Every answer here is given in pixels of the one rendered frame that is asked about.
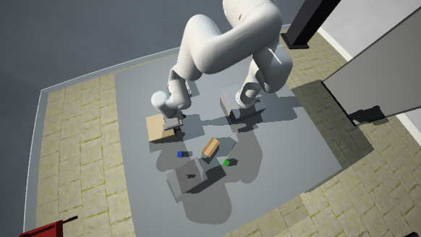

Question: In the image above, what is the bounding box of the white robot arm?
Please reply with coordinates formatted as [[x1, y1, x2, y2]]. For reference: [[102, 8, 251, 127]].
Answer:
[[151, 0, 293, 131]]

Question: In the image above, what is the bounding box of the light wooden cabinet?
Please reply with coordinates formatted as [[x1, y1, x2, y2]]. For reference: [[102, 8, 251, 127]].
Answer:
[[146, 113, 180, 144]]

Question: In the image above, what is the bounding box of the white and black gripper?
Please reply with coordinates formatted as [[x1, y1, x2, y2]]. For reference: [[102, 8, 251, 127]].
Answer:
[[161, 110, 186, 122]]

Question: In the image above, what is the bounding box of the brown cardboard box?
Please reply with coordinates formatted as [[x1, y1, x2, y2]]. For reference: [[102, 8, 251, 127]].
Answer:
[[202, 137, 220, 157]]

